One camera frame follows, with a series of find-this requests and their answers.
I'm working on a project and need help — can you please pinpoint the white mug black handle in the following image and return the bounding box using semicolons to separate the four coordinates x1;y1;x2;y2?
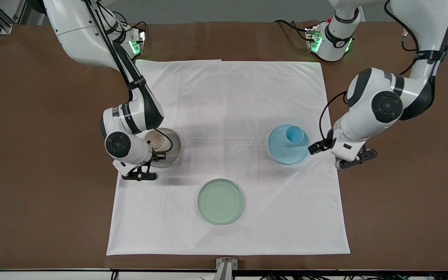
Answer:
143;129;172;154

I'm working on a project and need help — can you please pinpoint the blue cup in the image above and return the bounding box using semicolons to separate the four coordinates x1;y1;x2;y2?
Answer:
285;125;310;147

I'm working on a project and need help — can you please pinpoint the gray plate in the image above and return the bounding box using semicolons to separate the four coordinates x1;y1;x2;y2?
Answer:
140;128;183;168

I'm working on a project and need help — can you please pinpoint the blue plate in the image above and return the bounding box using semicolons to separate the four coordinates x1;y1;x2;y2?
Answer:
268;124;311;165

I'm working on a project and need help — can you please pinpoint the green plate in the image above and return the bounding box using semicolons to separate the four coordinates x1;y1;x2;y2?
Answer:
197;178;245;226

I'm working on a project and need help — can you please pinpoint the white cloth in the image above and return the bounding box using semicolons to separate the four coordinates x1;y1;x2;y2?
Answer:
106;59;351;256

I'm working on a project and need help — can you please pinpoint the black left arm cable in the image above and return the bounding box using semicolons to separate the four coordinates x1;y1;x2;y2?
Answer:
319;0;420;146

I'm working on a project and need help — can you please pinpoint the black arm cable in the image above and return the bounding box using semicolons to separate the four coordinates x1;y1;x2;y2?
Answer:
84;0;174;156
319;0;420;146

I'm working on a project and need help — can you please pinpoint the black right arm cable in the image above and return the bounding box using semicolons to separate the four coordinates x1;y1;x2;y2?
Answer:
84;0;174;156

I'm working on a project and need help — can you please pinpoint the black left base cable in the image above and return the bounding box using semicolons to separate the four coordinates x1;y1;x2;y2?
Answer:
274;19;311;39

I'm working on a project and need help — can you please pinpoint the metal table bracket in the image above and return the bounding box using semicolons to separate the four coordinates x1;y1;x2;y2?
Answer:
216;258;238;280

